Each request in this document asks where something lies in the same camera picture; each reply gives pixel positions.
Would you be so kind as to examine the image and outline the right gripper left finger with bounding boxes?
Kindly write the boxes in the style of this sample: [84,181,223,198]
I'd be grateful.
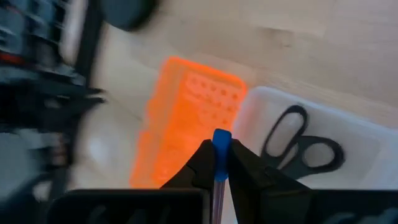
[160,139,215,224]

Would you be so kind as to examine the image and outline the black metal table frame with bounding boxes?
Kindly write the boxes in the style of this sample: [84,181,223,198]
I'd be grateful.
[74,0,105,90]

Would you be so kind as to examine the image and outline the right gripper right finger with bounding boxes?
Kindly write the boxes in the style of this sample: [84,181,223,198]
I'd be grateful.
[228,139,312,224]

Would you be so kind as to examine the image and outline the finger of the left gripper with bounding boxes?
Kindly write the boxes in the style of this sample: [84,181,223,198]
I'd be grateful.
[82,96,106,107]
[82,87,105,96]

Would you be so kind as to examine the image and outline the black-handled scissors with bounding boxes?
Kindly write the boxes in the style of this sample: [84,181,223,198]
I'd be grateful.
[261,105,346,180]

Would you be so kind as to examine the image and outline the clear plastic supply box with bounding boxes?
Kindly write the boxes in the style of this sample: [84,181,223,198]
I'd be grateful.
[233,86,398,190]

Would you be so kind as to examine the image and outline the red pencil with blue cap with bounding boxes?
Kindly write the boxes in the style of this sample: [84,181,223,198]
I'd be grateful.
[211,128,233,224]

